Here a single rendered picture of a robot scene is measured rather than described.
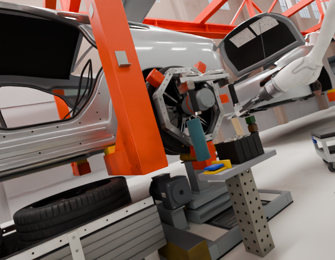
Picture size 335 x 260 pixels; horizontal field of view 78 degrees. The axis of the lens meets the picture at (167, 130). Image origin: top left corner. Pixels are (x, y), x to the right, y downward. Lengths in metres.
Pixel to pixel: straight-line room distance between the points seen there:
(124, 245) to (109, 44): 1.02
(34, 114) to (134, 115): 4.44
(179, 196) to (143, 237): 0.33
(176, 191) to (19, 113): 4.55
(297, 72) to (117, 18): 0.94
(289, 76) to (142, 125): 0.73
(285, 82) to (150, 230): 0.99
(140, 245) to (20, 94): 4.80
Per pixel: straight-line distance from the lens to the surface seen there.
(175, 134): 1.33
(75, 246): 1.12
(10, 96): 5.57
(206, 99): 1.35
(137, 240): 1.20
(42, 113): 5.43
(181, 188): 1.37
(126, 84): 1.14
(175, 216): 1.43
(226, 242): 1.30
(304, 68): 1.10
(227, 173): 0.98
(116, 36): 1.26
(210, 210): 1.50
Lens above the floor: 0.65
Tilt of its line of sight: 3 degrees up
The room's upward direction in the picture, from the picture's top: 16 degrees counter-clockwise
